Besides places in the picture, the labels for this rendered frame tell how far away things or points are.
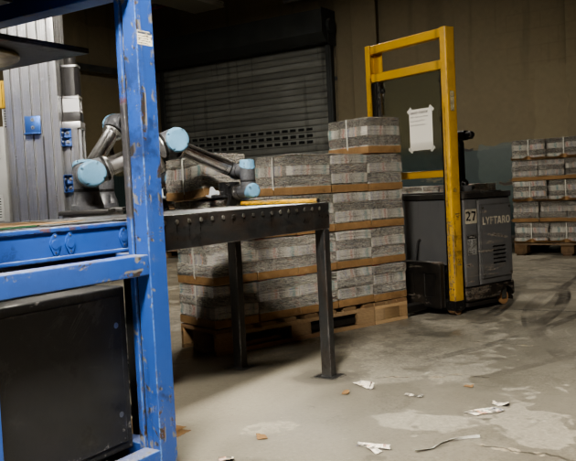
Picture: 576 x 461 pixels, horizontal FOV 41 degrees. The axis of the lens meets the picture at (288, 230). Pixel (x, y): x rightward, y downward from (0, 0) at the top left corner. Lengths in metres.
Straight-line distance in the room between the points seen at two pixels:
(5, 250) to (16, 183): 1.83
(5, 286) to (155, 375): 0.59
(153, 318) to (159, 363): 0.13
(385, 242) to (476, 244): 0.71
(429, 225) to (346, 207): 0.91
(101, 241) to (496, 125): 8.80
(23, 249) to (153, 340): 0.45
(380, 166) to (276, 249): 0.95
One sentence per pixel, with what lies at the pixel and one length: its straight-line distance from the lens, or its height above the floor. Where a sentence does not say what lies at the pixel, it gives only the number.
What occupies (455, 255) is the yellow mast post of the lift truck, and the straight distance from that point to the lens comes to 5.05.
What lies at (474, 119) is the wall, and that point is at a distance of 10.83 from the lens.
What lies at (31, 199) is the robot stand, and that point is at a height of 0.88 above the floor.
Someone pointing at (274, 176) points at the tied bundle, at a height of 0.95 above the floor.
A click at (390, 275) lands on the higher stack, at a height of 0.29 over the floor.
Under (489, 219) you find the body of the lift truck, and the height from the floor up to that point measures 0.59.
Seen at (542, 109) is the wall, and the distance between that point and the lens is 10.59.
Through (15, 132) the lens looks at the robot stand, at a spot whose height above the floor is 1.21.
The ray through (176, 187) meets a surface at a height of 0.91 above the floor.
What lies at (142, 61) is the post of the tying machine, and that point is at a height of 1.25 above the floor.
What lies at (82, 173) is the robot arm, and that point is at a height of 0.98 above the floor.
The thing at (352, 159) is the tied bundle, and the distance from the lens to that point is 4.67.
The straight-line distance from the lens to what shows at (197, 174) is 4.06.
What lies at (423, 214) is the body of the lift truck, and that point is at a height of 0.65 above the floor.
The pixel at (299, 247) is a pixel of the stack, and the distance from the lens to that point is 4.40.
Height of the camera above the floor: 0.86
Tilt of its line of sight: 3 degrees down
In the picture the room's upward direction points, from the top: 3 degrees counter-clockwise
